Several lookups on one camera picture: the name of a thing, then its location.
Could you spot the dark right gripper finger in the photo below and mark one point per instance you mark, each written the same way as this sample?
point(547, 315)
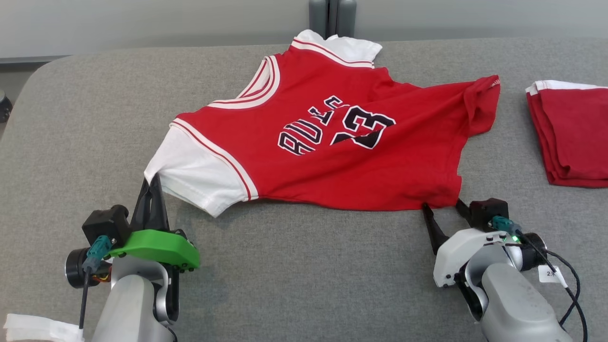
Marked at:
point(434, 230)
point(464, 213)

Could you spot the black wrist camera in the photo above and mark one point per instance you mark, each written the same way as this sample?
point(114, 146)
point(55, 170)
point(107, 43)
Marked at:
point(489, 211)
point(104, 223)

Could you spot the red shorts white waistband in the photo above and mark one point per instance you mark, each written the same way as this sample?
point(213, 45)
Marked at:
point(574, 137)

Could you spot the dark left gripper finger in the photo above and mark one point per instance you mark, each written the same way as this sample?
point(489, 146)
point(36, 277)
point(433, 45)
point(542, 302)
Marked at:
point(141, 211)
point(160, 211)

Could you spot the grey double post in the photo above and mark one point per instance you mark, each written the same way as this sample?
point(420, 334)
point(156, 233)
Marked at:
point(332, 16)

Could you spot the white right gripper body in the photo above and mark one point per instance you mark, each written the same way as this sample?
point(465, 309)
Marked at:
point(460, 251)

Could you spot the red Bulls jersey white sleeves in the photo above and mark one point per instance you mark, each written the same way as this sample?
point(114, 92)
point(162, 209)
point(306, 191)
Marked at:
point(308, 142)

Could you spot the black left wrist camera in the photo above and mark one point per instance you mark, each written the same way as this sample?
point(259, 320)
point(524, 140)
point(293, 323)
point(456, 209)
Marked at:
point(104, 223)

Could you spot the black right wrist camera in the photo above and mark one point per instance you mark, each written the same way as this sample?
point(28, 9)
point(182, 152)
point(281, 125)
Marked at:
point(489, 211)

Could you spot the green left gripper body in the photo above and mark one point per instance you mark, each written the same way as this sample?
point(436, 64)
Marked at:
point(156, 249)

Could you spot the dark round object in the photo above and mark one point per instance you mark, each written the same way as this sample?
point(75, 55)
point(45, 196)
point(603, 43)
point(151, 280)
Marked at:
point(4, 107)

